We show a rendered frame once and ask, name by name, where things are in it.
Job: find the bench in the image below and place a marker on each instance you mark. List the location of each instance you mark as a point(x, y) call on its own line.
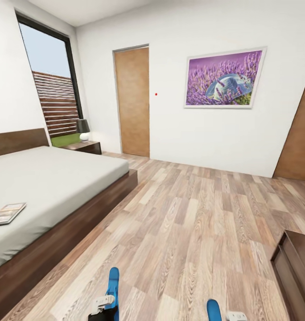
point(288, 263)

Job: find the sandal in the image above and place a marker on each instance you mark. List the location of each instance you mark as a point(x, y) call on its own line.
point(113, 284)
point(213, 310)

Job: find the hardback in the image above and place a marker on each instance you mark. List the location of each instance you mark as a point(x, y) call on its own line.
point(9, 212)

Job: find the bed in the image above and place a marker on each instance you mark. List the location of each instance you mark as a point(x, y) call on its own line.
point(68, 193)

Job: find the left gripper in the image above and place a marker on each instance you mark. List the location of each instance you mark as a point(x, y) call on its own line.
point(105, 315)

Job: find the nightstand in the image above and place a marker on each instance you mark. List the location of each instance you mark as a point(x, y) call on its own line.
point(92, 147)

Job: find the table lamp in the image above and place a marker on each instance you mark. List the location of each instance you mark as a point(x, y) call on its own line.
point(83, 128)

